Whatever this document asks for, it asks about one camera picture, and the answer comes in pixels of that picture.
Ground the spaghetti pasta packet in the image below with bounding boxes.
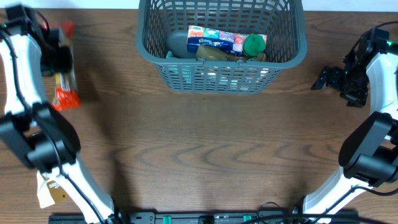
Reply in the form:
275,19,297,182
42,21,81,111

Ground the green lid jar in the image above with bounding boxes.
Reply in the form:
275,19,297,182
243,34,267,57

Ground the white tan pouch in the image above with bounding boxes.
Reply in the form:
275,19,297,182
36,171,69,208

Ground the colourful tissue pack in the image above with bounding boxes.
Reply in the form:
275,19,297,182
187,26,252,57

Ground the gold foil snack bag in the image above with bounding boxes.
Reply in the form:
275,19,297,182
196,45,267,62

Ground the teal snack packet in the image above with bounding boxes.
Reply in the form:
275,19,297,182
166,51,192,83

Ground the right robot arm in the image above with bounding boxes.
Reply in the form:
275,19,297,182
300,26,397,223

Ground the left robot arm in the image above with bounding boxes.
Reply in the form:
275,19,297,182
1,4,130,223

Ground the grey plastic basket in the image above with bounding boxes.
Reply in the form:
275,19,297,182
136,0,307,94

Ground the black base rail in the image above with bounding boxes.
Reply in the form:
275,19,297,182
48,207,360,224

